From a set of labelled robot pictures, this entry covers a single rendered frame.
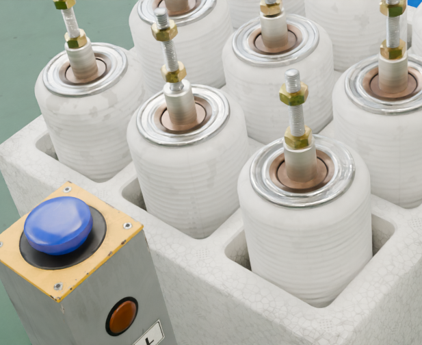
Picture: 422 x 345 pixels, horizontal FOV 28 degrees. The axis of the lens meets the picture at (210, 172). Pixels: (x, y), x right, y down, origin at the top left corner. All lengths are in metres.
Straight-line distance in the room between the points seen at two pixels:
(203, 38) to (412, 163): 0.23
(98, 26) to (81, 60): 0.56
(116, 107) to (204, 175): 0.11
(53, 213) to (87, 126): 0.23
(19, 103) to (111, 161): 0.44
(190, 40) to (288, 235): 0.25
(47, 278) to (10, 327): 0.41
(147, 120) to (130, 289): 0.19
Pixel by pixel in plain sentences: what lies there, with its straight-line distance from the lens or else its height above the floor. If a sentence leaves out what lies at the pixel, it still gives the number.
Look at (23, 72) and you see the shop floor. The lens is 1.24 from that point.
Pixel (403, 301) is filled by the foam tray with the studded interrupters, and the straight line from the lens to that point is 0.67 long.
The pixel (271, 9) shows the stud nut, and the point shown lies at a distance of 0.72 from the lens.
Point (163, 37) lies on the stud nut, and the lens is 0.63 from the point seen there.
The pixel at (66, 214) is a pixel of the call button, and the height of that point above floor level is 0.33.
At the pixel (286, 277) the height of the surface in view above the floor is 0.19.
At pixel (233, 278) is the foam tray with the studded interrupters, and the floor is 0.18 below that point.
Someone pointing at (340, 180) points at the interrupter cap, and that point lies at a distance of 0.61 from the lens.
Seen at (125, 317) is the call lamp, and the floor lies 0.26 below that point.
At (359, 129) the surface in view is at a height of 0.24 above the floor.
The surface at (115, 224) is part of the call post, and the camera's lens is 0.52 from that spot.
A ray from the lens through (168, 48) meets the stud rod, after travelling 0.64.
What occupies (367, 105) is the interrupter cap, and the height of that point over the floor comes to 0.25.
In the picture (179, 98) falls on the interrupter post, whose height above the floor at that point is 0.28.
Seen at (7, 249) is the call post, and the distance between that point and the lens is 0.53.
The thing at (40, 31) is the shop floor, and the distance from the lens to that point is 1.32.
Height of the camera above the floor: 0.68
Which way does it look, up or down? 43 degrees down
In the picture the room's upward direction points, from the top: 11 degrees counter-clockwise
